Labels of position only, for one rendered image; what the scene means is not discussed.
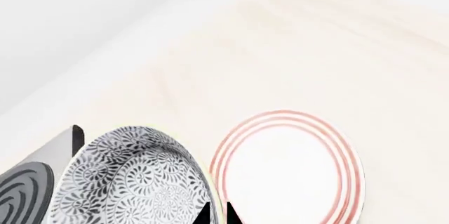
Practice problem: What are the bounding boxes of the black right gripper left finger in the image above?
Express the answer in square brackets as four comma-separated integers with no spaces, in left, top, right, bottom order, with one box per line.
[191,201,212,224]

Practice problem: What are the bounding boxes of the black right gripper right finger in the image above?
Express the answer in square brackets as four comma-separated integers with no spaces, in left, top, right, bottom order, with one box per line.
[226,201,243,224]

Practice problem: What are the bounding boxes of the white plate with red rings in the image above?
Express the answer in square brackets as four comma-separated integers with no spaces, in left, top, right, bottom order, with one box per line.
[208,110,366,224]

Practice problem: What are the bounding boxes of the black floral patterned bowl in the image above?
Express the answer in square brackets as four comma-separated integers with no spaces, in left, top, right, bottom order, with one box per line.
[50,125,219,224]

